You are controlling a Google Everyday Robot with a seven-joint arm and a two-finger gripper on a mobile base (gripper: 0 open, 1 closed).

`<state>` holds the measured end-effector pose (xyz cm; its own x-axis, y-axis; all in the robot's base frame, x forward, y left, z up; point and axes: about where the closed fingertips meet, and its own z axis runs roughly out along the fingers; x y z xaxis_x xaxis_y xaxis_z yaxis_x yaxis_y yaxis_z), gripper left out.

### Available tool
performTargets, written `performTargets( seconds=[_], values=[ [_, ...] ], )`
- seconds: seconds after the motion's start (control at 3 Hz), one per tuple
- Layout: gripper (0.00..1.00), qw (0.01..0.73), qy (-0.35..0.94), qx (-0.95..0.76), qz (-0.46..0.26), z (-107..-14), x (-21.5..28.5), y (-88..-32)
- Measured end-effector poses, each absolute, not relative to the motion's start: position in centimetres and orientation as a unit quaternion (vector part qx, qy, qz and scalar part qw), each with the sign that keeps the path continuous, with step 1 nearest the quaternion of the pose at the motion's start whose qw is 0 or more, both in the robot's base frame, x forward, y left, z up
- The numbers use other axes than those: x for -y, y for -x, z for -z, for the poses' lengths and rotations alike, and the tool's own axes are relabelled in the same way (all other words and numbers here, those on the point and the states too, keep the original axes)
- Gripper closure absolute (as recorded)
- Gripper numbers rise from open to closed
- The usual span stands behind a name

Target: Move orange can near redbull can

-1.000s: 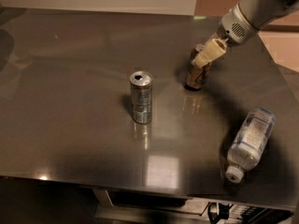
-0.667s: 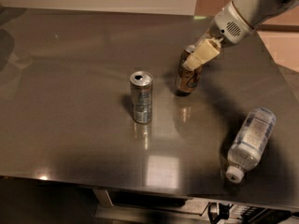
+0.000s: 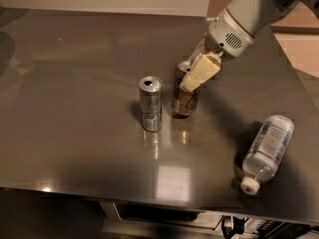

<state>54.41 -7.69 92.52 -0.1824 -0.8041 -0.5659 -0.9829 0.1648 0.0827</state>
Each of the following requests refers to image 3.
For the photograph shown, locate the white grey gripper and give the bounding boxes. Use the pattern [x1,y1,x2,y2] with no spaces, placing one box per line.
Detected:
[179,9,254,92]

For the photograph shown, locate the orange soda can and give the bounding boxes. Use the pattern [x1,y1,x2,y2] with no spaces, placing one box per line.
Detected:
[171,61,200,116]

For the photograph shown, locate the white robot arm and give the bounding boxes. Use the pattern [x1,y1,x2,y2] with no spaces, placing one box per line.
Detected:
[180,0,319,92]

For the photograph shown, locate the silver redbull can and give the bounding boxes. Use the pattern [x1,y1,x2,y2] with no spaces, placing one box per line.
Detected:
[139,76,162,132]

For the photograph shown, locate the clear plastic water bottle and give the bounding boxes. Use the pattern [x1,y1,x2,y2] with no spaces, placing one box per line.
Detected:
[240,115,294,195]

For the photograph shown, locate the drawer under table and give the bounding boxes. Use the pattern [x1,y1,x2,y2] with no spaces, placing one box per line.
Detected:
[99,201,223,239]

